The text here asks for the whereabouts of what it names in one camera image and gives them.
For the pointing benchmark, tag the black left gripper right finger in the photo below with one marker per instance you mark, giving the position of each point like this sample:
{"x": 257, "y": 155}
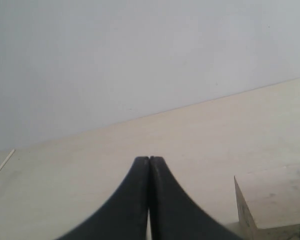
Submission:
{"x": 173, "y": 214}

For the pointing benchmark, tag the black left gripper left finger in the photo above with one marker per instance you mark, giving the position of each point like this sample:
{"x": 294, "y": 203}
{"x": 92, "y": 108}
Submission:
{"x": 124, "y": 215}

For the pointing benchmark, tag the largest wooden cube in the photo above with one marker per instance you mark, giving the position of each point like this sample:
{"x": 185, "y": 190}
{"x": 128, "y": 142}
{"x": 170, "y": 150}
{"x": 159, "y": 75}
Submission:
{"x": 268, "y": 203}

